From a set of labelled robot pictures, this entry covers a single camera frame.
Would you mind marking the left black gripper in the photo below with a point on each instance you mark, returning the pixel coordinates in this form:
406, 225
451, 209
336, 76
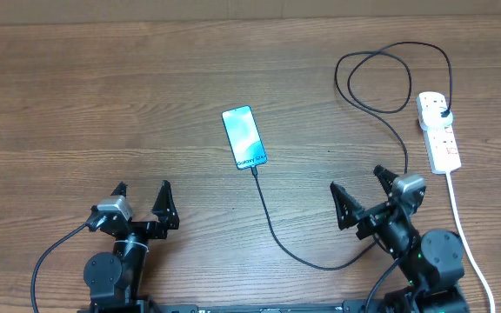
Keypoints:
167, 218

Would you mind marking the Samsung Galaxy smartphone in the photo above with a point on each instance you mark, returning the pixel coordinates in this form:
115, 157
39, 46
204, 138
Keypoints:
245, 142

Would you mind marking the white power strip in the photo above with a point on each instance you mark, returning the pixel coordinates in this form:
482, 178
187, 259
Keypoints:
441, 145

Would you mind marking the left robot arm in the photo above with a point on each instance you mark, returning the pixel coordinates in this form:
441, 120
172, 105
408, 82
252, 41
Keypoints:
114, 278

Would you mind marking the cardboard wall panel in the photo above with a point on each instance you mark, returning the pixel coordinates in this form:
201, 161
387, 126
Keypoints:
28, 12

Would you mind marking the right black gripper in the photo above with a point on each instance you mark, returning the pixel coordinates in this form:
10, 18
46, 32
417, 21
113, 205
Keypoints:
348, 214

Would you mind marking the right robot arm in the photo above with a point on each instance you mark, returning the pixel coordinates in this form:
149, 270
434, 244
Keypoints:
431, 262

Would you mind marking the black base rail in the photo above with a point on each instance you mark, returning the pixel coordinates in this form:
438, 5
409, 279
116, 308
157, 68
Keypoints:
348, 306

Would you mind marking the white charger plug adapter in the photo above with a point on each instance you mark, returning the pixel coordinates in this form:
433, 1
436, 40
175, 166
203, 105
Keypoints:
432, 119

